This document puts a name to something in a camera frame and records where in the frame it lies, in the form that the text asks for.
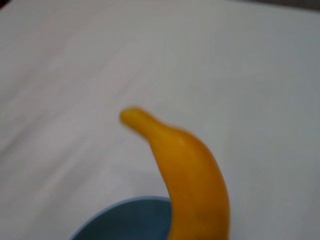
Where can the blue bowl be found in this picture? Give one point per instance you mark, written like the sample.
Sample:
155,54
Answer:
135,220

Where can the yellow banana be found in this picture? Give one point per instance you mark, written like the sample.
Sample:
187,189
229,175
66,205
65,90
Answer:
190,175

